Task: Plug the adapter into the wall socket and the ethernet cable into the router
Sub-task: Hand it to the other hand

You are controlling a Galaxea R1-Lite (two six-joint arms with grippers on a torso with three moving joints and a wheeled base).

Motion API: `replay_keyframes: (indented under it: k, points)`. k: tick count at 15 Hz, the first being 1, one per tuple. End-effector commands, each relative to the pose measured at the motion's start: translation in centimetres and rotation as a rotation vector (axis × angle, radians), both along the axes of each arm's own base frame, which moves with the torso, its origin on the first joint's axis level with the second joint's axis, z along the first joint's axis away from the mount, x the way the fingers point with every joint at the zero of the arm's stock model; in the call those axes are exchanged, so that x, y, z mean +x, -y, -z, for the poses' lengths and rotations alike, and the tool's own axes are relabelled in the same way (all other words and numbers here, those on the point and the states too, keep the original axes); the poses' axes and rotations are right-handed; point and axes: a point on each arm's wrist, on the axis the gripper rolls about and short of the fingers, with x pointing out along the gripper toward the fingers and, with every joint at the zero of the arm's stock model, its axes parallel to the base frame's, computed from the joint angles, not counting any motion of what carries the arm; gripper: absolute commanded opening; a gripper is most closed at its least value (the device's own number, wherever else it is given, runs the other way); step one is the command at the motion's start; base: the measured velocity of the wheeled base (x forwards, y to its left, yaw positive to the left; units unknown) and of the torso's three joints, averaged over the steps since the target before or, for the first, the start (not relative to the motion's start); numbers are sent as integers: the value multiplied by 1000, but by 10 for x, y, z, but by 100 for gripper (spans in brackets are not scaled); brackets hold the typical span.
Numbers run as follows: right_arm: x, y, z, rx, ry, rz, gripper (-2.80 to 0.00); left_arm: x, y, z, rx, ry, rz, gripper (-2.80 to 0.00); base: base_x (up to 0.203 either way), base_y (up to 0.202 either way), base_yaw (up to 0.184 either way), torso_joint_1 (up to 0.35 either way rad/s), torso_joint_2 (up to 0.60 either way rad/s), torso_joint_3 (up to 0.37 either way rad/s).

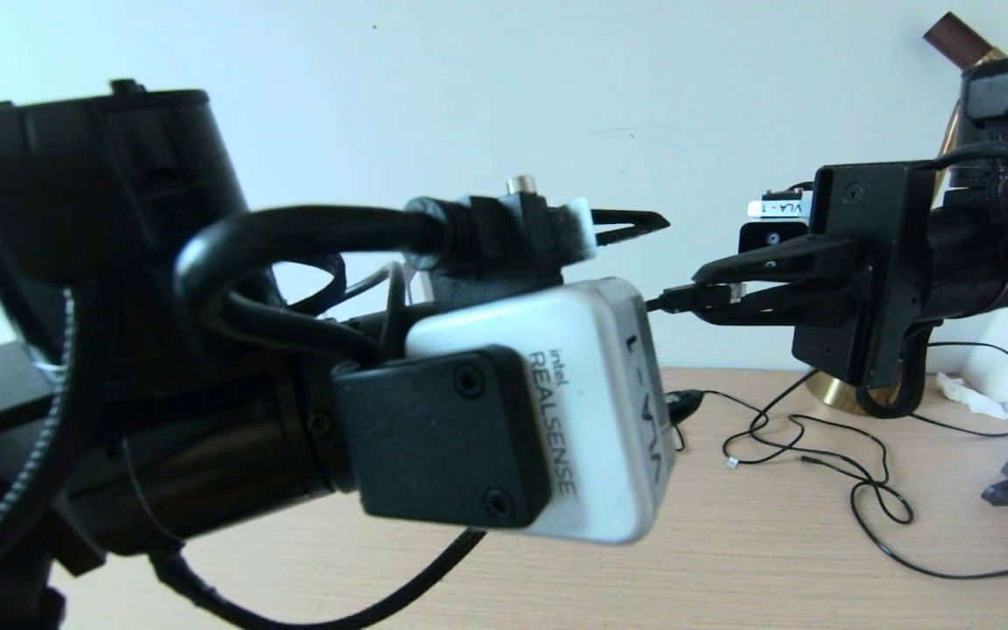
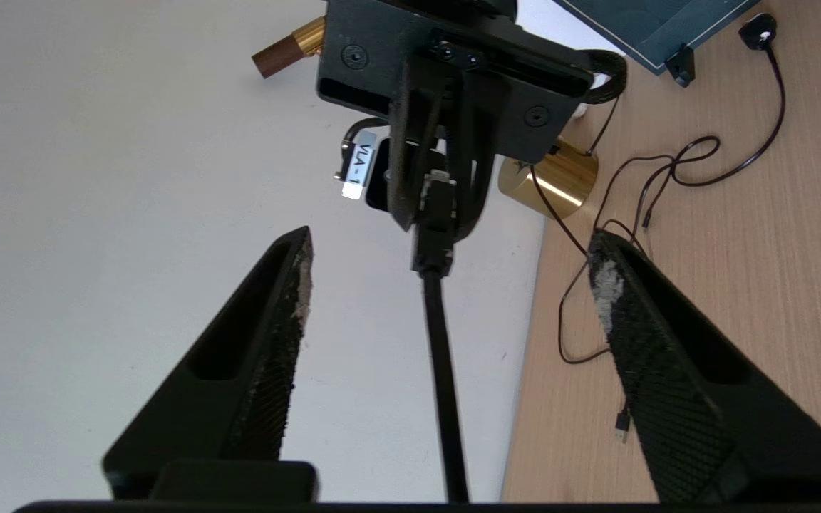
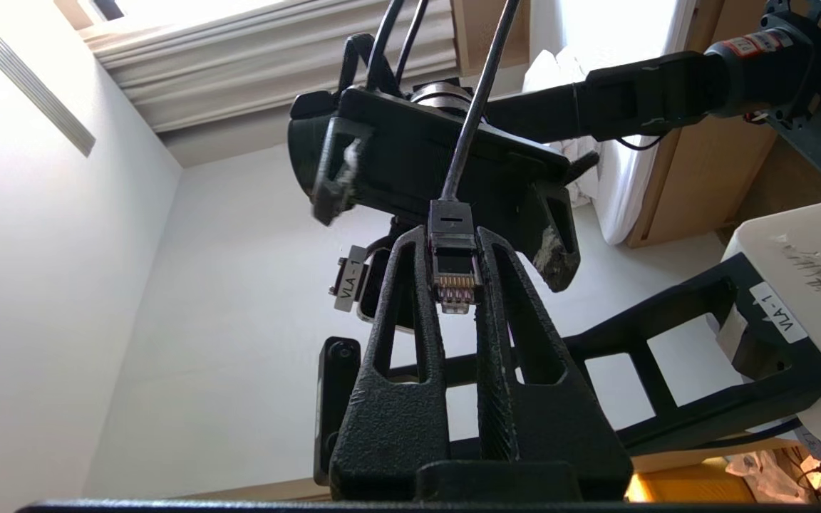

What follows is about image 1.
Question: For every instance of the white power adapter plug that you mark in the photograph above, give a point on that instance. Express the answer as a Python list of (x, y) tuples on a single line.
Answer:
[(609, 367)]

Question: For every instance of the brass desk lamp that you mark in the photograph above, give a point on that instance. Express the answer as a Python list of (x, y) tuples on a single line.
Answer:
[(959, 39)]

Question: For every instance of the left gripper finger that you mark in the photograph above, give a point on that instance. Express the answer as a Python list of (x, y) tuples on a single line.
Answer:
[(635, 226)]

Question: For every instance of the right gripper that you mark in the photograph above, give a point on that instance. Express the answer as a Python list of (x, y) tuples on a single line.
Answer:
[(898, 262)]

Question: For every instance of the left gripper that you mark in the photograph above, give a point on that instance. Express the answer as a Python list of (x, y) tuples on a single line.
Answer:
[(443, 437)]

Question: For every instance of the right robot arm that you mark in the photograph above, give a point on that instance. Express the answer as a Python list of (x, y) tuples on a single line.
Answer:
[(994, 262)]

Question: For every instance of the crumpled white tissue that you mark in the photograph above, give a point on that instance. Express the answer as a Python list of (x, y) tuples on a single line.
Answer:
[(972, 398)]

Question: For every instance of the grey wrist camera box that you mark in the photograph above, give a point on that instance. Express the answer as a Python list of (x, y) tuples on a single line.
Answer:
[(771, 236)]

